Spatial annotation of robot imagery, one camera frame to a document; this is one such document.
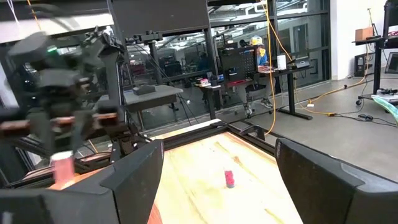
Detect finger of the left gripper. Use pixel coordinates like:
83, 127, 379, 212
29, 110, 55, 155
72, 110, 96, 152

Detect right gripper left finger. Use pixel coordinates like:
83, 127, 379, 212
0, 139, 165, 224

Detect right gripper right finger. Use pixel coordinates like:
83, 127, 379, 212
274, 137, 398, 224

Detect pink pill bottle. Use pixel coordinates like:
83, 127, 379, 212
49, 151, 76, 189

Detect red-pill clear bottle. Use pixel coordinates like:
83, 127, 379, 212
224, 170, 236, 189

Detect dark grey box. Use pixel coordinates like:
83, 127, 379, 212
132, 85, 157, 96

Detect black equipment stand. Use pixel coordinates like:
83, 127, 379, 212
126, 30, 164, 86

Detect teal translucent sheet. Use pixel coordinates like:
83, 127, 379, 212
371, 94, 398, 127

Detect black standing desk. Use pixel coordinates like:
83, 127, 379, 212
257, 64, 314, 121

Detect large black panel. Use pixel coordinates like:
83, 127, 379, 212
107, 0, 211, 40

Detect small black table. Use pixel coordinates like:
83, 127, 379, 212
195, 83, 225, 121

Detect black computer tower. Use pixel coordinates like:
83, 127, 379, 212
354, 52, 376, 78

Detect black equipment desk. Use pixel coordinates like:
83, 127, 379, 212
352, 0, 398, 105

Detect person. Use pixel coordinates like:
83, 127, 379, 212
239, 35, 276, 116

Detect black pegboard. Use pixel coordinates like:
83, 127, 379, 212
220, 46, 259, 82

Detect cardboard box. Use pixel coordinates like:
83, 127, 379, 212
354, 27, 374, 42

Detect thin yellow cable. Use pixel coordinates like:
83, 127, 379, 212
26, 0, 42, 31

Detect yellow floor cable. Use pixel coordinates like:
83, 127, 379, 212
294, 73, 374, 118

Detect black floor cable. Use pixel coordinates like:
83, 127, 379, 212
335, 113, 398, 128

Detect black clamp handle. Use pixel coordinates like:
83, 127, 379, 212
239, 124, 266, 141

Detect black aluminium table frame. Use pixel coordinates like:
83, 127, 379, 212
0, 119, 278, 189

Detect hanging yellow cable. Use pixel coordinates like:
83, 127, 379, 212
260, 0, 278, 136

